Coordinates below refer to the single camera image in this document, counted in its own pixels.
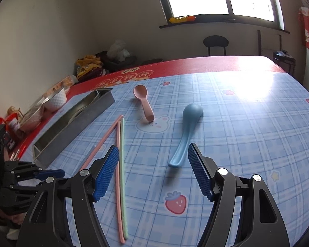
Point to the metal utensil tray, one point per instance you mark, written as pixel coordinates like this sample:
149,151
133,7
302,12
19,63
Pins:
77,128

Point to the blue plaid table mat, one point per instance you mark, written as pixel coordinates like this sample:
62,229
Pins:
247,139

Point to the pale printed box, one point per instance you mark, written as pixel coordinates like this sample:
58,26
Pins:
63,83

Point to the white dimpled bowl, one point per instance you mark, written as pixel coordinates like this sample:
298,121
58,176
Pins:
55,101

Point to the person's left forearm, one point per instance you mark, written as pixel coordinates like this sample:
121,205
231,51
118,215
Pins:
7,232

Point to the green chopstick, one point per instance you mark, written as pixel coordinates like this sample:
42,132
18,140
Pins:
122,205

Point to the blue spoon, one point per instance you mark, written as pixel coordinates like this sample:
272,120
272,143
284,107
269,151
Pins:
189,123

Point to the dark folding frame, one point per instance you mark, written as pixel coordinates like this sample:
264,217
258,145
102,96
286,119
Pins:
259,42

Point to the white plastic bag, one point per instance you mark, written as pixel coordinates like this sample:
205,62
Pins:
118,50

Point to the patterned ceramic bowl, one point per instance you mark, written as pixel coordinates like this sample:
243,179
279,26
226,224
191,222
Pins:
32,119

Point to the black round-back chair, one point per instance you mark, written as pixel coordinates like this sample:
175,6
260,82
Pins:
215,42

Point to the pink spoon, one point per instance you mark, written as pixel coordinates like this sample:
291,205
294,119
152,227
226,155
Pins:
143,97

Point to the black pressure cooker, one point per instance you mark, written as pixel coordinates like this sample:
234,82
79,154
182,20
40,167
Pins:
284,61

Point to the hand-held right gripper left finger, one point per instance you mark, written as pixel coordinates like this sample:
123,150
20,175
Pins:
105,175

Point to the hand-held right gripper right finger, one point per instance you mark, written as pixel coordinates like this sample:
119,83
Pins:
200,175

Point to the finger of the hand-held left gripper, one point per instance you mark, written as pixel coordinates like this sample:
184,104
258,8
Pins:
23,185
51,173

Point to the yellow packet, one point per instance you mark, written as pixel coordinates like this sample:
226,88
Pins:
181,19

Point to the dark framed window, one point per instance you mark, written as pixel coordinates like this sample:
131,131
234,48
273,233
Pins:
229,18

